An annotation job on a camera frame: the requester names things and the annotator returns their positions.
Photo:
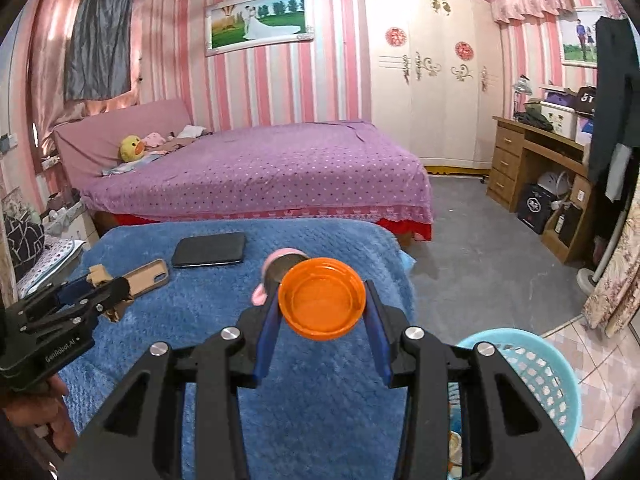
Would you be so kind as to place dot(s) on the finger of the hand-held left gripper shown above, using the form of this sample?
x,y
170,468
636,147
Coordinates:
x,y
107,296
75,291

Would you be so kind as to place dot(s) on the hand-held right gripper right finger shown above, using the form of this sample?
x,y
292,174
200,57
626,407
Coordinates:
x,y
378,335

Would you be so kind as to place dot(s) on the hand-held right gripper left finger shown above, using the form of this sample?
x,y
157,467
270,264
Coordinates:
x,y
267,335

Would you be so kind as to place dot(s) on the orange plastic lid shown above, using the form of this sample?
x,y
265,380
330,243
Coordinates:
x,y
322,300

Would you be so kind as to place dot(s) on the light blue plastic basket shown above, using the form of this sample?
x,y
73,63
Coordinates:
x,y
542,375

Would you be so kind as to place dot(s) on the person's left hand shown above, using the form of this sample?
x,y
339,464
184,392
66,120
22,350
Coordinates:
x,y
45,410

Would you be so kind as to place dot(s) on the white dotted pillow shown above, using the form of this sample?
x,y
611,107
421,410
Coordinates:
x,y
50,260

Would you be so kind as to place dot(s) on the pink mug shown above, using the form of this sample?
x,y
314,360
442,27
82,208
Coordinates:
x,y
272,270

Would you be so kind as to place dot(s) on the white nightstand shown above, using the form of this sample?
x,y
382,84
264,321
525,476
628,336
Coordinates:
x,y
75,225

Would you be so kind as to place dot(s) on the black and white patterned cloth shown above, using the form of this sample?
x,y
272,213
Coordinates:
x,y
22,242

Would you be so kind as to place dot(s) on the blue fluffy blanket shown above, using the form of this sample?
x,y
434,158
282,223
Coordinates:
x,y
320,410

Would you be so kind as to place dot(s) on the black phone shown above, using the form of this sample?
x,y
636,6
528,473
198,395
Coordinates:
x,y
210,250

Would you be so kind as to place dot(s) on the light blue cloth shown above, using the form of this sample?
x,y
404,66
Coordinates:
x,y
122,166

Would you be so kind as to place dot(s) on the yellow duck plush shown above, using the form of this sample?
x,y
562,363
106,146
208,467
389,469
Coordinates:
x,y
131,149

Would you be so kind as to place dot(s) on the pink plush toy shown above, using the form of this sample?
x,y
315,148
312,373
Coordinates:
x,y
154,140

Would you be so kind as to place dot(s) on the purple polka dot bedspread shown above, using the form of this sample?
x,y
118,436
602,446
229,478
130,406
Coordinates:
x,y
270,170

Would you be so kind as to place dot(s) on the beige garment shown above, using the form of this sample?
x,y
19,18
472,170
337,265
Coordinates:
x,y
175,145

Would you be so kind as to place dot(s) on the bed with pink headboard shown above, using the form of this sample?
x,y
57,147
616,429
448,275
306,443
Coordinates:
x,y
115,130

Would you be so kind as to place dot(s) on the black cardboard box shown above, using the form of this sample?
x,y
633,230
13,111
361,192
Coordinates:
x,y
534,207

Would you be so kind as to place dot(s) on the wooden desk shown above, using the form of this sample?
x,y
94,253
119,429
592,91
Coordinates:
x,y
506,165

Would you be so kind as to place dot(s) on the white standing fan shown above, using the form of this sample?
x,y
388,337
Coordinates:
x,y
590,277

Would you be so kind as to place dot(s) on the black bottle box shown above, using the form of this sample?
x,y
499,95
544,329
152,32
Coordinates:
x,y
569,225

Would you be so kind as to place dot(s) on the white wardrobe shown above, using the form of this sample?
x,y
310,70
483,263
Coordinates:
x,y
435,110

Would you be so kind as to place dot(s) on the shiny pink curtain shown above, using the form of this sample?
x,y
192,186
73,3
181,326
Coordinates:
x,y
50,60

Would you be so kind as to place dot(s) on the floral cloth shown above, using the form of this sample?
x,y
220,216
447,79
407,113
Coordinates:
x,y
615,292

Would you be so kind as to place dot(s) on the grey window cloth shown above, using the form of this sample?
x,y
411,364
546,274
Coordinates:
x,y
97,35

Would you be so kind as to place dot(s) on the white storage box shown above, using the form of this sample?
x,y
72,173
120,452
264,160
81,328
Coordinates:
x,y
560,120

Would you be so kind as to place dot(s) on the desk lamp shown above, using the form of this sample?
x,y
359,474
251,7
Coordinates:
x,y
521,87

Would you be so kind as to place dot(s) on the light hanging garment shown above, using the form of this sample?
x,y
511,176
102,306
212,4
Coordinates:
x,y
616,172

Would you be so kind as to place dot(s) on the red round paper decoration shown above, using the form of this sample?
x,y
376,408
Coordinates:
x,y
395,37
464,50

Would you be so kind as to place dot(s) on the purple box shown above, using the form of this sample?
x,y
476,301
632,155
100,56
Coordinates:
x,y
560,94

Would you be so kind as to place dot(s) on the framed wedding photo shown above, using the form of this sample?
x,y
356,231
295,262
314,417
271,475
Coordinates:
x,y
260,22

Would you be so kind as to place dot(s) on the black printed bag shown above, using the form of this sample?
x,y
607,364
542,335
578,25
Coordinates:
x,y
586,101

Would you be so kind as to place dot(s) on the dark hanging garment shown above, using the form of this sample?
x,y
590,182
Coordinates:
x,y
615,95

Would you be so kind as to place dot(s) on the wall socket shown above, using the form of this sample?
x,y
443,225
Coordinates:
x,y
7,142

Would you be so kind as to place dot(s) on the wall poster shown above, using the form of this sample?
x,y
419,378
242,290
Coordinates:
x,y
577,37

